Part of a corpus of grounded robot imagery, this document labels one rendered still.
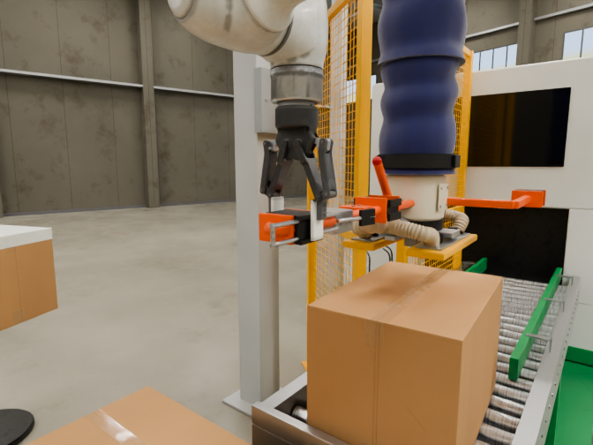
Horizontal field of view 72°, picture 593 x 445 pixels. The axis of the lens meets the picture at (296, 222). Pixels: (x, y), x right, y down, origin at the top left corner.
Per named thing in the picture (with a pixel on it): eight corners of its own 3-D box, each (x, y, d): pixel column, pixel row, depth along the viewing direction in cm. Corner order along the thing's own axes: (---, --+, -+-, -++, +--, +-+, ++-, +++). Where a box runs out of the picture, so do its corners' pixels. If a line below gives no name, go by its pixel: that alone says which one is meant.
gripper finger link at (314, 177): (304, 142, 73) (310, 139, 72) (326, 200, 71) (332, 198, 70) (290, 141, 70) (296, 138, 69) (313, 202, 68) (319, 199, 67)
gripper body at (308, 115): (329, 106, 71) (328, 160, 72) (290, 109, 76) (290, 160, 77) (304, 101, 65) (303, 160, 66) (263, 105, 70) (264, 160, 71)
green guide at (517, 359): (555, 279, 273) (557, 266, 272) (574, 282, 267) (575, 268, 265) (507, 379, 147) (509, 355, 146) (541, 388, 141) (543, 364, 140)
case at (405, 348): (386, 357, 165) (389, 260, 159) (494, 388, 143) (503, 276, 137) (305, 440, 116) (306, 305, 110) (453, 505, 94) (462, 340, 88)
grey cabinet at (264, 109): (281, 135, 213) (280, 75, 208) (288, 134, 210) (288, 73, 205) (254, 132, 197) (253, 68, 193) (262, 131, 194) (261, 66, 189)
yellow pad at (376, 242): (390, 231, 145) (390, 217, 144) (417, 234, 139) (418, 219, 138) (341, 247, 118) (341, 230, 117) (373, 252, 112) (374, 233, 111)
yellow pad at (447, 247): (445, 237, 134) (446, 222, 133) (476, 240, 128) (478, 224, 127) (405, 256, 107) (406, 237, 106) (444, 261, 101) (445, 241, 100)
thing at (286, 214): (287, 233, 79) (287, 207, 79) (319, 237, 75) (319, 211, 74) (258, 240, 73) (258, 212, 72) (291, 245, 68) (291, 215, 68)
